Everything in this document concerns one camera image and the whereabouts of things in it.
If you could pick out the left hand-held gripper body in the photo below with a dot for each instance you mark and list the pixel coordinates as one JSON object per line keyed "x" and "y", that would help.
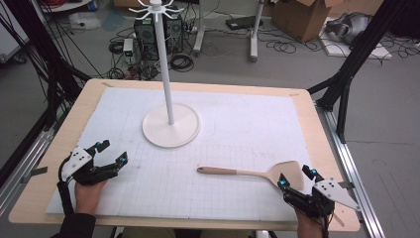
{"x": 79, "y": 162}

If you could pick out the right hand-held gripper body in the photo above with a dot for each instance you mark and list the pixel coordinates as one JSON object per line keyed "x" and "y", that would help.
{"x": 330, "y": 193}

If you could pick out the white hook stand rack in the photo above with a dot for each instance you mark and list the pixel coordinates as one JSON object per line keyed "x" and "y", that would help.
{"x": 171, "y": 129}

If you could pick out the person's left hand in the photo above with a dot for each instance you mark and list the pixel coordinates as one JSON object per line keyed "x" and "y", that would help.
{"x": 87, "y": 198}

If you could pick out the person's right hand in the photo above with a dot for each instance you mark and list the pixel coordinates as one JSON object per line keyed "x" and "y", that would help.
{"x": 308, "y": 228}

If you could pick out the white grid mat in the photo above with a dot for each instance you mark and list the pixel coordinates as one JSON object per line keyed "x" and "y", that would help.
{"x": 231, "y": 132}

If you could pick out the small white power adapter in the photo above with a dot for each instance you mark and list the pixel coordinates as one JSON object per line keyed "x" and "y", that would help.
{"x": 128, "y": 46}

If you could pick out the black computer tower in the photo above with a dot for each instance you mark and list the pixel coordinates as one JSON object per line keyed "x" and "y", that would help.
{"x": 147, "y": 36}

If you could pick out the clear plastic bag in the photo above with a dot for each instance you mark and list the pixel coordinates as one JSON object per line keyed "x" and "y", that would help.
{"x": 84, "y": 20}

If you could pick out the white foam board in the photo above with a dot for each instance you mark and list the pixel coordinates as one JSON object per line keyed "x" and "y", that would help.
{"x": 379, "y": 53}

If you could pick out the white cabinet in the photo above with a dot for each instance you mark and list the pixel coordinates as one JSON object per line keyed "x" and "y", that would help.
{"x": 10, "y": 36}

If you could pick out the white stand leg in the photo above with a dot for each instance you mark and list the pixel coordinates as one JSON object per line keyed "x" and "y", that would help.
{"x": 199, "y": 36}
{"x": 253, "y": 39}

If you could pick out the grey headset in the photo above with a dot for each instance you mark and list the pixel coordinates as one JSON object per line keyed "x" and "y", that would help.
{"x": 350, "y": 26}

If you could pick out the brown cardboard box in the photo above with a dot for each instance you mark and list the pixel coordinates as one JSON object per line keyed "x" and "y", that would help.
{"x": 297, "y": 16}

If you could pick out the flat black box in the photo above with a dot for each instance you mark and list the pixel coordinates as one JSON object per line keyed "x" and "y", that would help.
{"x": 241, "y": 22}

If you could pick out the grey metal bracket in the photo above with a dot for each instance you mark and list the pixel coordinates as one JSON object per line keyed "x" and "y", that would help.
{"x": 346, "y": 185}
{"x": 34, "y": 172}

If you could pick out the aluminium rail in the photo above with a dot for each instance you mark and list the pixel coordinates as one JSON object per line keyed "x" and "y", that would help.
{"x": 20, "y": 172}
{"x": 356, "y": 178}

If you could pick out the black metal frame strut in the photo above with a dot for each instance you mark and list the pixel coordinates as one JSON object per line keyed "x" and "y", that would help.
{"x": 356, "y": 56}
{"x": 49, "y": 66}

